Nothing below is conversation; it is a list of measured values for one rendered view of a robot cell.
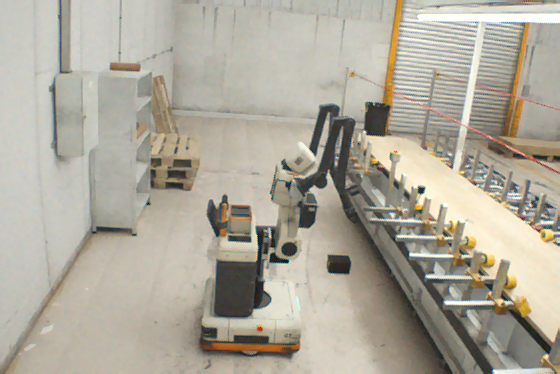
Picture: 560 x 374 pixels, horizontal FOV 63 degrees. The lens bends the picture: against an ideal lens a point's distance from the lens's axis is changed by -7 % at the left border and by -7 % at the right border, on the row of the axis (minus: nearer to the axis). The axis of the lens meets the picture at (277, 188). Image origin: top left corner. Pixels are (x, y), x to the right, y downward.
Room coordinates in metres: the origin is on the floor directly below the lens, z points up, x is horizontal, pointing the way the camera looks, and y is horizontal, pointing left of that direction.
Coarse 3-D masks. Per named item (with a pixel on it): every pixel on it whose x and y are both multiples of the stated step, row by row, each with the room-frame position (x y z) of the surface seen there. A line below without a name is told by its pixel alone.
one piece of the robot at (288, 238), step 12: (276, 168) 3.01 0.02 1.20; (276, 180) 2.88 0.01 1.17; (288, 180) 2.81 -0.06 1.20; (276, 192) 2.87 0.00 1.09; (288, 192) 2.81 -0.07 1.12; (276, 204) 2.86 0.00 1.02; (288, 204) 2.87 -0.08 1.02; (300, 204) 2.88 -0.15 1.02; (288, 216) 2.89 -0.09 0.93; (276, 228) 3.01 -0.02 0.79; (288, 228) 2.85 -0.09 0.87; (276, 240) 2.90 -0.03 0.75; (288, 240) 2.84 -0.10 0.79; (300, 240) 2.85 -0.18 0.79; (276, 252) 2.84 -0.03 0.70; (288, 252) 2.84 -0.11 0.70; (300, 252) 2.86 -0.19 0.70
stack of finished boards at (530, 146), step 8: (496, 136) 10.34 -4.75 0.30; (504, 136) 10.36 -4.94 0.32; (512, 144) 9.68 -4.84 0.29; (520, 144) 9.68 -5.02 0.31; (528, 144) 9.78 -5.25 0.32; (536, 144) 9.90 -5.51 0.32; (544, 144) 10.02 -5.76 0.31; (552, 144) 10.15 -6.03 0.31; (520, 152) 9.63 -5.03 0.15; (528, 152) 9.66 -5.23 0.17; (536, 152) 9.68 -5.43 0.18; (544, 152) 9.71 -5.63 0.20; (552, 152) 9.74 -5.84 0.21
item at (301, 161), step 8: (296, 144) 3.00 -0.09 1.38; (304, 144) 3.03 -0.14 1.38; (288, 152) 2.99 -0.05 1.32; (296, 152) 2.87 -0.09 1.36; (304, 152) 2.86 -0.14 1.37; (288, 160) 2.86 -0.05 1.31; (296, 160) 2.85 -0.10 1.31; (304, 160) 2.86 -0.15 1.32; (312, 160) 2.86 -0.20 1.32; (296, 168) 2.85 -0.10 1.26; (304, 168) 2.86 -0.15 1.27; (312, 168) 2.86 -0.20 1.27
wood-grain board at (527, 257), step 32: (384, 160) 4.71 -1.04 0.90; (416, 160) 4.85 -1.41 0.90; (448, 192) 3.84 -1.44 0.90; (480, 192) 3.94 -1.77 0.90; (480, 224) 3.15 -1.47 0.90; (512, 224) 3.21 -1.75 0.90; (512, 256) 2.64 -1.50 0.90; (544, 256) 2.67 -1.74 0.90; (512, 288) 2.21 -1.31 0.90; (544, 288) 2.24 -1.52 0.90; (544, 320) 1.91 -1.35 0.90
